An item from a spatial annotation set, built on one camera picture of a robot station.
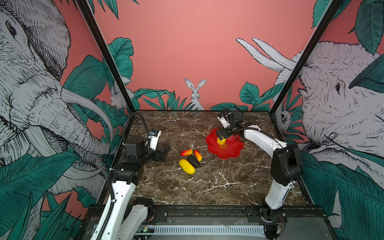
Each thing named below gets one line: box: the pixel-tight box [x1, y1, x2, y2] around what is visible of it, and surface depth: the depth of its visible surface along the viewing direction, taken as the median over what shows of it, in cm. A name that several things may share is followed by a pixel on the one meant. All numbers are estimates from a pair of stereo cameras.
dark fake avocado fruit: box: [187, 154, 200, 168], surface depth 92 cm
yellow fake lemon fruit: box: [179, 159, 196, 175], surface depth 89 cm
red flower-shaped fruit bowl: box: [205, 128, 244, 160], surface depth 101 cm
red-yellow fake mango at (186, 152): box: [180, 148, 193, 157], surface depth 97 cm
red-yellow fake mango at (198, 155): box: [193, 149, 203, 162], surface depth 95 cm
